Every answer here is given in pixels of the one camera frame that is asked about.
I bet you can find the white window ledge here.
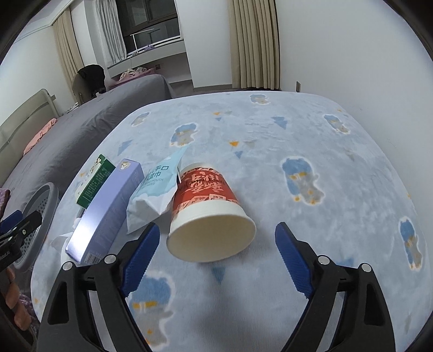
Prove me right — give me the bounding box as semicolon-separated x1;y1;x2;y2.
107;37;187;80

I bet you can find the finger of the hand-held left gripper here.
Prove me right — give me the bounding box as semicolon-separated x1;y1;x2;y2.
0;210;43;245
0;210;23;235

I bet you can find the dark window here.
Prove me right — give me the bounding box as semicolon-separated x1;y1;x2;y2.
115;0;180;55

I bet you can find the green and white carton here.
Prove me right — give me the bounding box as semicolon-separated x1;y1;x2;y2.
76;154;116;208

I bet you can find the light blue wet wipes packet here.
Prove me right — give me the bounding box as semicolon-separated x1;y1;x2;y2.
126;146;187;235

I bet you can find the white drying rack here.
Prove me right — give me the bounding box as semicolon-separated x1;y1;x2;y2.
130;29;153;55

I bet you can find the chair with black garment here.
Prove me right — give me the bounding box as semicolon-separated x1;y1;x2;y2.
73;64;107;104

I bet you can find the pink cloth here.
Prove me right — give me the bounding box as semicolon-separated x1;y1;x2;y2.
23;118;58;155

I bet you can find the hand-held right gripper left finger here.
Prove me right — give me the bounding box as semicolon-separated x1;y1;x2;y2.
40;223;161;352

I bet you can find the red and white paper cup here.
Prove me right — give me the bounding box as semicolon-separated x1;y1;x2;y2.
166;162;257;263

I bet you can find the long purple cardboard box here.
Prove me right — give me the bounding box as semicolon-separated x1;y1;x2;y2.
65;158;143;265

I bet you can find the person's left hand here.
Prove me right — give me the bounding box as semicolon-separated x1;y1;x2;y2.
6;267;33;331

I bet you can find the wide beige curtain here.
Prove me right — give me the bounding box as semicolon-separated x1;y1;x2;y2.
228;0;282;91

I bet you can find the beige padded headboard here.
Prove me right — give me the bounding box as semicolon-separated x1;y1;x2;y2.
0;89;58;170

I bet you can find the pile of pink clothes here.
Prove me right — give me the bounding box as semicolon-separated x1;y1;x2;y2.
117;66;156;82

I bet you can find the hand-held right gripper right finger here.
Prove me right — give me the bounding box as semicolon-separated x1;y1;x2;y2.
275;221;396;352

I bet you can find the grey bed sheet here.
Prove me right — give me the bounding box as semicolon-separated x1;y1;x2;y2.
0;74;173;217

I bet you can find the light blue printed blanket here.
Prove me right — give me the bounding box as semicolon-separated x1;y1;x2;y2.
30;91;428;352

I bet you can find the grey perforated plastic basket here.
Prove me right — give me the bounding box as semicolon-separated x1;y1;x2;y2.
12;182;60;271

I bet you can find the narrow beige curtain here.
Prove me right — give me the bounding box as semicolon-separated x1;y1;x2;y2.
52;8;83;82

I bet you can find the white sheer curtain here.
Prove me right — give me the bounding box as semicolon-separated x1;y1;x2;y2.
95;0;127;63

